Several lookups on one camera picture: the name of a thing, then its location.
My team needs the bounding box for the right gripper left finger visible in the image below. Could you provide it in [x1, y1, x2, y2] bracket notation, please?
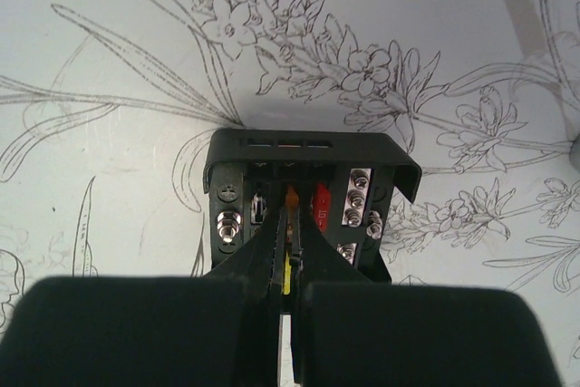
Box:
[1, 210, 287, 386]

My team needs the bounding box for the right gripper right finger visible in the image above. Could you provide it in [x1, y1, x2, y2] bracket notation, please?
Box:
[291, 213, 560, 386]

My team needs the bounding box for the black fuse box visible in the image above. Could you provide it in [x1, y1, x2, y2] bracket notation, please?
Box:
[203, 129, 422, 283]

